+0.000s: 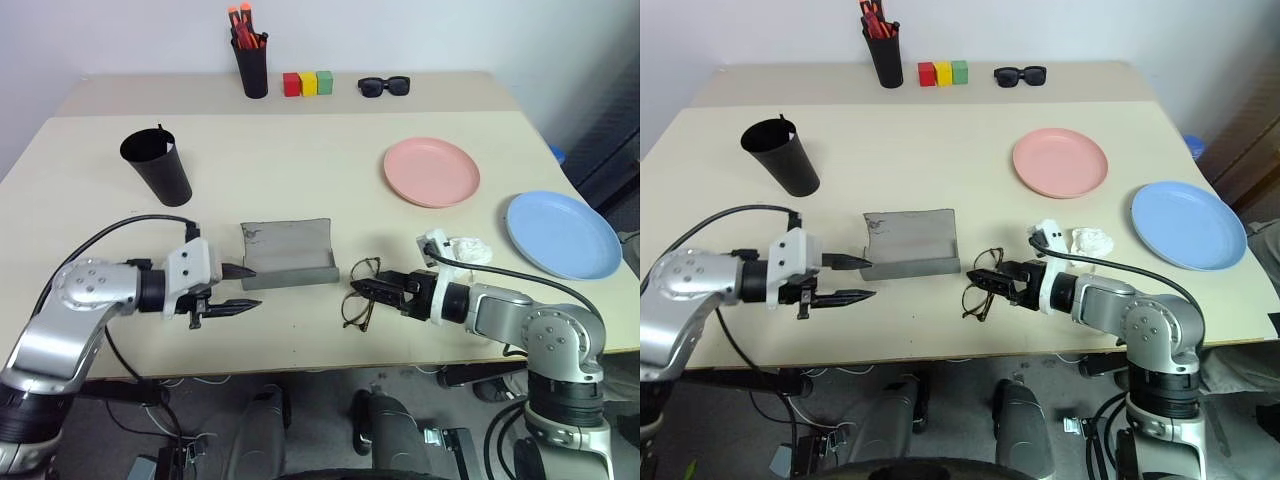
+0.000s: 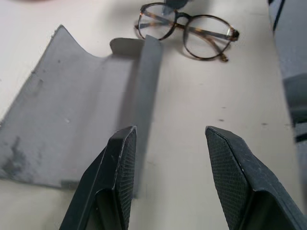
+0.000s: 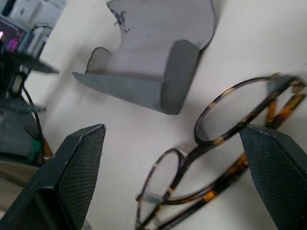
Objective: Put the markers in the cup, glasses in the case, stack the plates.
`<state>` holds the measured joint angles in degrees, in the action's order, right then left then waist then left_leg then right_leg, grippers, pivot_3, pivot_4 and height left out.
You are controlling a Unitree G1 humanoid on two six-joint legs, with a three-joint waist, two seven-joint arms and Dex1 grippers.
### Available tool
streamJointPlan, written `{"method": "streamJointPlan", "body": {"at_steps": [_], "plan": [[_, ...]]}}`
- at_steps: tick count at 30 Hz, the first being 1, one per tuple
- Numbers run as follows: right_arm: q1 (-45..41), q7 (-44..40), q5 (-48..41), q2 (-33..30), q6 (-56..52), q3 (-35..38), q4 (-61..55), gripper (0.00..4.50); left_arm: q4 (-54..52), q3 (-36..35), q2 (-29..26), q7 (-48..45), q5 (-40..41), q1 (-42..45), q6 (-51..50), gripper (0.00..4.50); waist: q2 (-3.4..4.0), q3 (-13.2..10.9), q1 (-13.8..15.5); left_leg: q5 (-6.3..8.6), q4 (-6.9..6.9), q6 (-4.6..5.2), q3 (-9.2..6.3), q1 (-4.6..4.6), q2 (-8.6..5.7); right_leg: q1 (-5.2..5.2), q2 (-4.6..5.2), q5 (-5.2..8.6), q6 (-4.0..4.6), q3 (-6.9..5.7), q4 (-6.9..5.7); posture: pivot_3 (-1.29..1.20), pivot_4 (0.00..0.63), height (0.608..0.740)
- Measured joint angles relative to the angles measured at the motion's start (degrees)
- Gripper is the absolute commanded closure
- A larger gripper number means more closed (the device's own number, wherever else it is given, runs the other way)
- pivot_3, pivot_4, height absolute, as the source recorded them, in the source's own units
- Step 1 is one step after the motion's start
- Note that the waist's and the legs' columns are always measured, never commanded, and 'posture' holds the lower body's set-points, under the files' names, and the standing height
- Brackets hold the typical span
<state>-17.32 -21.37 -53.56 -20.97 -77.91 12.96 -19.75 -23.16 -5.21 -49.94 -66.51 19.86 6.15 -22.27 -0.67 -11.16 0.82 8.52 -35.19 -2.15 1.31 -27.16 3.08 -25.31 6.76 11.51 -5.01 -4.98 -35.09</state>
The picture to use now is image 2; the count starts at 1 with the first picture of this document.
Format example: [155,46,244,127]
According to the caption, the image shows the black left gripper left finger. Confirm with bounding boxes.
[59,125,138,230]

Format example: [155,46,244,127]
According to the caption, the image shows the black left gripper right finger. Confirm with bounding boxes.
[205,126,307,230]

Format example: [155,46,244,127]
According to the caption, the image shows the grey open glasses case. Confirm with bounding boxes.
[0,24,164,198]

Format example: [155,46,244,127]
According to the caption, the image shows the tortoiseshell round glasses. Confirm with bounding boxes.
[134,2,240,63]

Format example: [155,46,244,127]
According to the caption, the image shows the dark blue-grey object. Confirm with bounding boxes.
[165,0,190,9]

